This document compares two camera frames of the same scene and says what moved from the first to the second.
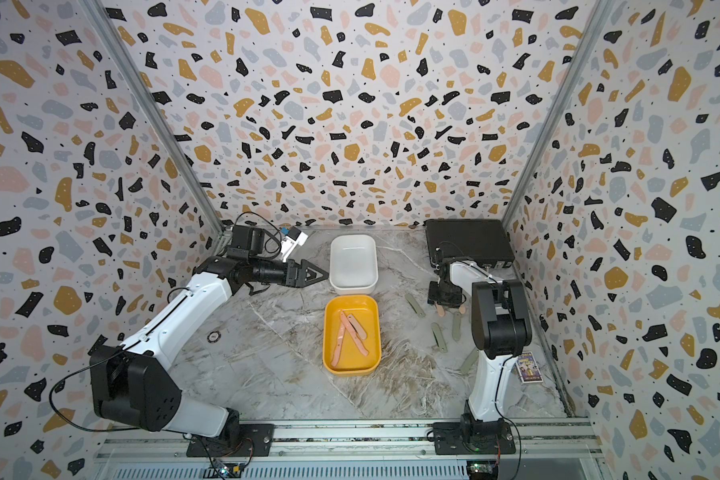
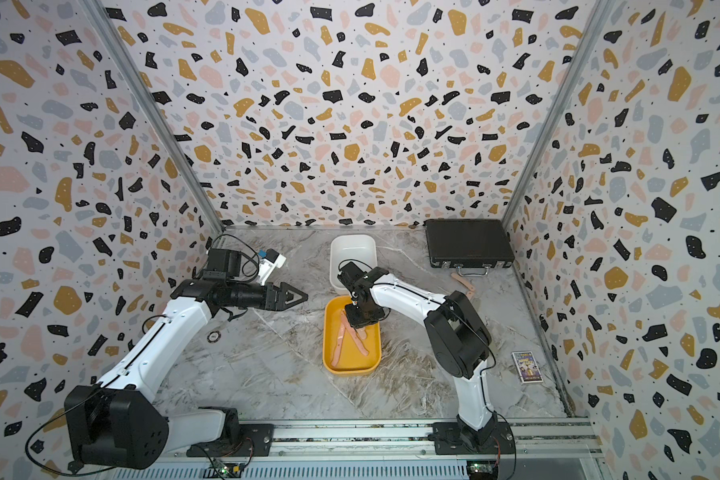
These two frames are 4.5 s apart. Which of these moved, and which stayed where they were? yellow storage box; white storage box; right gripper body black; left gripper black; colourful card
Moved: right gripper body black; left gripper black
Stayed: yellow storage box; colourful card; white storage box
